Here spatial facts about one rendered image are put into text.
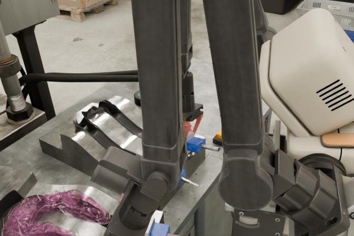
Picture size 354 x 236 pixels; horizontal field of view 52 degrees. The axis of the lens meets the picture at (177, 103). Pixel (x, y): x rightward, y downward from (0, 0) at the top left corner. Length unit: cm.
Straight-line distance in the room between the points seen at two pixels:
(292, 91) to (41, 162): 93
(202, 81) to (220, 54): 120
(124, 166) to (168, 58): 22
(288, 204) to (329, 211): 6
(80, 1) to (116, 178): 430
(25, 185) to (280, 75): 76
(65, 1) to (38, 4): 334
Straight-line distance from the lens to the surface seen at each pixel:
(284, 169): 55
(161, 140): 53
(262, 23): 88
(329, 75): 60
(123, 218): 69
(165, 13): 44
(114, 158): 62
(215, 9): 43
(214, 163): 122
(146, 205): 64
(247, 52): 44
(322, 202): 57
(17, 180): 111
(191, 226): 133
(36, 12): 168
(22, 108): 157
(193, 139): 109
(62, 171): 126
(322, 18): 71
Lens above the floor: 162
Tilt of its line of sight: 33 degrees down
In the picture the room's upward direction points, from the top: 2 degrees counter-clockwise
